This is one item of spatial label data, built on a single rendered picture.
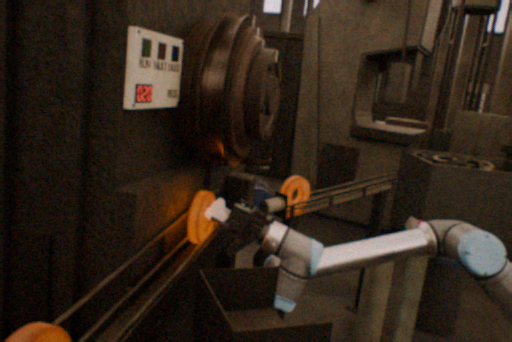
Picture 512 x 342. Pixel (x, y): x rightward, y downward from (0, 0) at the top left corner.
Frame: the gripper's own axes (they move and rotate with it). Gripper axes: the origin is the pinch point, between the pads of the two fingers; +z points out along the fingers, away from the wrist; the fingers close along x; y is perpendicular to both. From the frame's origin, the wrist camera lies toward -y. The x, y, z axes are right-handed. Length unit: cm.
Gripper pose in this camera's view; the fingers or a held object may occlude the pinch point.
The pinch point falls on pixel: (203, 210)
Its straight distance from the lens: 136.6
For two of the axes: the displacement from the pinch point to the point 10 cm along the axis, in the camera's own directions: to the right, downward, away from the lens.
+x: -2.4, 1.7, -9.5
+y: 3.7, -8.9, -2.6
